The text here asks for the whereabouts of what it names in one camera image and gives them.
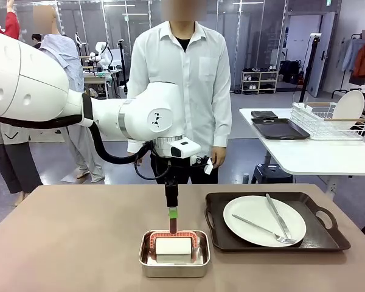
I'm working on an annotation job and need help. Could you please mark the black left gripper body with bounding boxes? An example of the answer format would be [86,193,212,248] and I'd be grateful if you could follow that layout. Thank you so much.
[153,151,191,185]

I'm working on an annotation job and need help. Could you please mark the silver fork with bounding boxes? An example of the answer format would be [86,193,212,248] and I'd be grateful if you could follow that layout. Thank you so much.
[232,214,297,245]

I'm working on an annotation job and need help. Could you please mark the white round dinner plate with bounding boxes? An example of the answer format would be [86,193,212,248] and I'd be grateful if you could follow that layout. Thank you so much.
[223,195,307,248]

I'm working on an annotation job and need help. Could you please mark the silver table knife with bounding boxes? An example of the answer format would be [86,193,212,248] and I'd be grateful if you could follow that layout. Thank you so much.
[265,193,293,240]

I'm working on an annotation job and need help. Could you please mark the dark brown serving tray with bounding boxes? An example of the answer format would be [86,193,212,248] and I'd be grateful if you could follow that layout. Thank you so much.
[204,191,352,253]

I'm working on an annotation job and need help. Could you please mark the person's left forearm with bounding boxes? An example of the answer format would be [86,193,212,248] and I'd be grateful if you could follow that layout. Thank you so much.
[210,97,233,149]

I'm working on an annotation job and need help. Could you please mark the person's left hand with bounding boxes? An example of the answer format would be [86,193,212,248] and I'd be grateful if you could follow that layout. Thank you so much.
[212,145,226,167]

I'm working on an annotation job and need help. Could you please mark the rectangular steel container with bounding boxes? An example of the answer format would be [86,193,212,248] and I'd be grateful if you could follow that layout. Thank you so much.
[139,229,211,278]

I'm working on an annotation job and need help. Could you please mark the person in white shirt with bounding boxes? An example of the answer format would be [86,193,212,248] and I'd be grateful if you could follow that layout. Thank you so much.
[126,0,234,186]

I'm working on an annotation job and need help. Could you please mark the black stool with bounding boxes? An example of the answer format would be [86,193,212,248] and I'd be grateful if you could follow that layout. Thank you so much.
[251,163,294,185]

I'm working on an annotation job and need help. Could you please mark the small black tray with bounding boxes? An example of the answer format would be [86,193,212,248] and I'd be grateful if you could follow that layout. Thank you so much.
[251,110,279,120]

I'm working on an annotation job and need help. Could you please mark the large black tray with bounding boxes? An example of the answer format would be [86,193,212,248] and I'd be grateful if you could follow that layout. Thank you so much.
[251,117,311,141]

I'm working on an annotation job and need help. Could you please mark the white shoe rack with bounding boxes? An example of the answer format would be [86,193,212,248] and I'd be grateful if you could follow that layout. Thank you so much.
[240,69,279,95]

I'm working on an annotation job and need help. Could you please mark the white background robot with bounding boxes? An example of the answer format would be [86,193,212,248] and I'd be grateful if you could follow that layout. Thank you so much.
[89,41,115,74]

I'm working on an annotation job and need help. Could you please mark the white side table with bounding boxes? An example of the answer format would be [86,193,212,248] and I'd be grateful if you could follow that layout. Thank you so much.
[238,108,365,201]

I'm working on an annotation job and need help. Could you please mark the black bags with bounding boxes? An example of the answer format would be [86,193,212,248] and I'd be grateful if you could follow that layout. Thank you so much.
[279,60,302,85]

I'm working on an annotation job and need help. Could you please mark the white plate in rack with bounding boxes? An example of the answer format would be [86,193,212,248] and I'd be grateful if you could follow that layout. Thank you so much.
[333,89,365,122]

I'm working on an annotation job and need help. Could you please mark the black stand with white device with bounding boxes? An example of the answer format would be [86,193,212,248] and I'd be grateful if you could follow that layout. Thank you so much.
[299,32,322,107]

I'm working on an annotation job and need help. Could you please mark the light blue hanging shirt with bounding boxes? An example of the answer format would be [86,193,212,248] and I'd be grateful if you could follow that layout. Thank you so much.
[340,38,365,72]

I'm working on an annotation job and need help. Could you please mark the person in red top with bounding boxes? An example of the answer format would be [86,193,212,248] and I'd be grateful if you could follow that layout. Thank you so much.
[0,0,21,40]

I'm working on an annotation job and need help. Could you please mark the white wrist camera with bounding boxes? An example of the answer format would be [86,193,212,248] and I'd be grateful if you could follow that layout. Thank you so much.
[169,138,203,159]

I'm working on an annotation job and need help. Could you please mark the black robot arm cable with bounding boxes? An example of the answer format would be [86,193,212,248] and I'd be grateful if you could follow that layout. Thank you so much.
[0,92,173,181]

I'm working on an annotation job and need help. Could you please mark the white wire dish rack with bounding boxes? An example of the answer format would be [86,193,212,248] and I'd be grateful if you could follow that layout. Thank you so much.
[290,102,365,141]

